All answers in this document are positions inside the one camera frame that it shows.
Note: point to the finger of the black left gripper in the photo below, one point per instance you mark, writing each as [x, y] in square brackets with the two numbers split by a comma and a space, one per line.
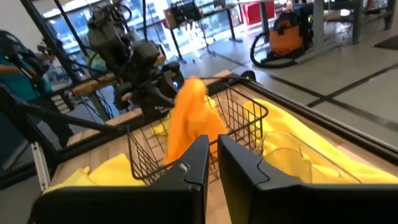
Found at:
[158, 98]

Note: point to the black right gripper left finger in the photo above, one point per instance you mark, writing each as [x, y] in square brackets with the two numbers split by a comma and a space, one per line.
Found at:
[174, 202]

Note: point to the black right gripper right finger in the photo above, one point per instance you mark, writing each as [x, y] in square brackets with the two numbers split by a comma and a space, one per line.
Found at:
[280, 205]

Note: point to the orange microfiber towel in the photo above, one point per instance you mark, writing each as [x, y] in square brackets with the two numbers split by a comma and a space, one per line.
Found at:
[192, 121]

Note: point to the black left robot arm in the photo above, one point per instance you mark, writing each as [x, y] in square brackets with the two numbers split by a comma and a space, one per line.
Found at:
[109, 40]

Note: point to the wooden workbench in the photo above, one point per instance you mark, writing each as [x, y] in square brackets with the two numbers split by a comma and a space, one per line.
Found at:
[93, 85]

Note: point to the clear plastic bin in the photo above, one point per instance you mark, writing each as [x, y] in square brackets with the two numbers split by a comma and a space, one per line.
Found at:
[311, 161]

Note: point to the cardboard box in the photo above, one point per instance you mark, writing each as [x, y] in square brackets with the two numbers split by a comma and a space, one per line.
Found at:
[169, 18]

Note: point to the black crate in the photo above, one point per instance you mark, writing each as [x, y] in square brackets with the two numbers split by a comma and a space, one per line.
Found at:
[186, 12]

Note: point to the person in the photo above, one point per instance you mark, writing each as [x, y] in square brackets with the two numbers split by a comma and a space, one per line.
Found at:
[18, 74]

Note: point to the red box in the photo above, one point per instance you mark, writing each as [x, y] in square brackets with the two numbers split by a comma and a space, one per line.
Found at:
[256, 12]

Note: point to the orange shop vacuum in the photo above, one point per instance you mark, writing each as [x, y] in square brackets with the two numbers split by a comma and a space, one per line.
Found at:
[286, 35]

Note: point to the dark floor mat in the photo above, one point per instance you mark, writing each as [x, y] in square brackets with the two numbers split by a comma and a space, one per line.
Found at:
[388, 43]

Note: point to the black frame caster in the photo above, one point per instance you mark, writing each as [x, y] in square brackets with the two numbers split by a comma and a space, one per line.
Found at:
[248, 75]

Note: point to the black metal table frame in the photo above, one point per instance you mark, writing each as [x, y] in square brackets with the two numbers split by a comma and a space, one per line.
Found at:
[326, 123]

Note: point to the white aluminium rail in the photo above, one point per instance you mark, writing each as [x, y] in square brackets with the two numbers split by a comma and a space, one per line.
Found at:
[41, 168]

